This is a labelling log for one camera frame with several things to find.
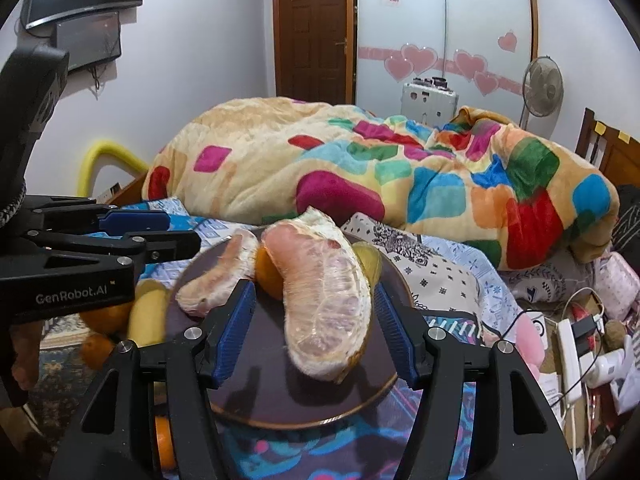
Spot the white power strip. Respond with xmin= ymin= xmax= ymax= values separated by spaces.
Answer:
xmin=556 ymin=318 xmax=582 ymax=410

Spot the pink plush toy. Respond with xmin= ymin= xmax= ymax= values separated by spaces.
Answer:
xmin=515 ymin=312 xmax=544 ymax=380

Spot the large orange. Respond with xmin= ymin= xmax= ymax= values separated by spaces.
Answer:
xmin=79 ymin=302 xmax=134 ymax=335

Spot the yellow foam tube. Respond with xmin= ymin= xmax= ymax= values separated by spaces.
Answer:
xmin=76 ymin=140 xmax=149 ymax=197

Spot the dark purple round plate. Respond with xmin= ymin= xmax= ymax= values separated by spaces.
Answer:
xmin=164 ymin=226 xmax=417 ymax=430

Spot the frosted wardrobe with hearts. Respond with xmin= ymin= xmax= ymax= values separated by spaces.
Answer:
xmin=355 ymin=0 xmax=537 ymax=122

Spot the white electronic device box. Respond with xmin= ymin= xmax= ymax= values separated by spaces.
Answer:
xmin=400 ymin=77 xmax=459 ymax=128

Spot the orange on plate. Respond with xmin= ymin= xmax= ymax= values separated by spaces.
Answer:
xmin=255 ymin=245 xmax=283 ymax=301

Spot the large pomelo segment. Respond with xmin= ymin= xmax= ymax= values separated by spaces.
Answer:
xmin=262 ymin=207 xmax=373 ymax=384

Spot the small black wall monitor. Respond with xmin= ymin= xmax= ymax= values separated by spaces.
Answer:
xmin=51 ymin=11 xmax=122 ymax=73

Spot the standing electric fan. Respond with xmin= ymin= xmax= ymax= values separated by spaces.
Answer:
xmin=520 ymin=55 xmax=564 ymax=130

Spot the small mandarin orange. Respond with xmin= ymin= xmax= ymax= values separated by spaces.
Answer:
xmin=80 ymin=333 xmax=114 ymax=370

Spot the colourful patchwork blanket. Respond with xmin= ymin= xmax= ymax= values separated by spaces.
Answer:
xmin=141 ymin=98 xmax=620 ymax=271

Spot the small pomelo segment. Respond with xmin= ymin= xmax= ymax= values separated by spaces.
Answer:
xmin=176 ymin=229 xmax=259 ymax=318

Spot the operator hand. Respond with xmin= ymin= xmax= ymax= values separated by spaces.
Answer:
xmin=11 ymin=321 xmax=43 ymax=390

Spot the yellow fruit piece on plate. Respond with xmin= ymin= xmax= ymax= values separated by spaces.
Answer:
xmin=352 ymin=242 xmax=383 ymax=288

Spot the brown wooden door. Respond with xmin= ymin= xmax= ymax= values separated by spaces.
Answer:
xmin=272 ymin=0 xmax=357 ymax=104

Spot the wooden chair backrest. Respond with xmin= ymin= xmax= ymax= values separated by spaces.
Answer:
xmin=575 ymin=107 xmax=639 ymax=186

